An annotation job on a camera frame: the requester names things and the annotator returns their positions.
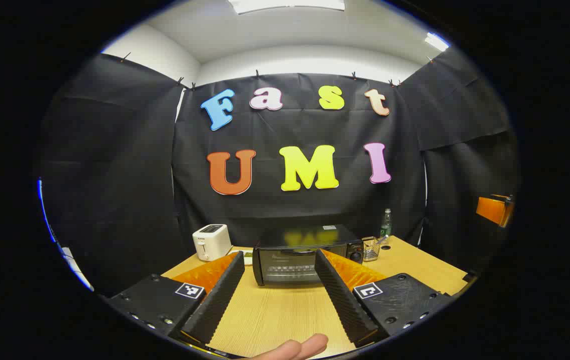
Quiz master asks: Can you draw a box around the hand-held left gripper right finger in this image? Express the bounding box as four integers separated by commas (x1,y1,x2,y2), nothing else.
314,248,454,348

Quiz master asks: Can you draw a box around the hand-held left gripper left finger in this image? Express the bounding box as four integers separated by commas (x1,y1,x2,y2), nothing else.
107,251,245,346

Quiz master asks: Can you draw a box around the black electric oven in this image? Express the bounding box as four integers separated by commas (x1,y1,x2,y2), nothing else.
252,225,364,287

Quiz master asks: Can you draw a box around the small white dish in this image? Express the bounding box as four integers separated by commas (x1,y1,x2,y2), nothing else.
229,247,254,266

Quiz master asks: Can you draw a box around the white toaster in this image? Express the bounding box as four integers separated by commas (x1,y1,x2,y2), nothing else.
192,224,233,262

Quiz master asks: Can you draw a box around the clear plastic water bottle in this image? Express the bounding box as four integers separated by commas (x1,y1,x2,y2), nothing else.
380,208,393,240

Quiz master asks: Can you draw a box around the black backdrop cloth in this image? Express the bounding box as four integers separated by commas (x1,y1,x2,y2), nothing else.
40,47,519,296

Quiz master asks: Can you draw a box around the small ceiling light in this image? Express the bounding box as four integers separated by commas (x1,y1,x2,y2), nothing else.
425,32,449,52

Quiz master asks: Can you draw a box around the long ceiling light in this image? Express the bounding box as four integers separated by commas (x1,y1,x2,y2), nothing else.
227,0,345,15

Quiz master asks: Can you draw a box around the metal wire holder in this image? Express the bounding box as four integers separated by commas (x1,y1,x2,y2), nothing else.
362,236,381,262

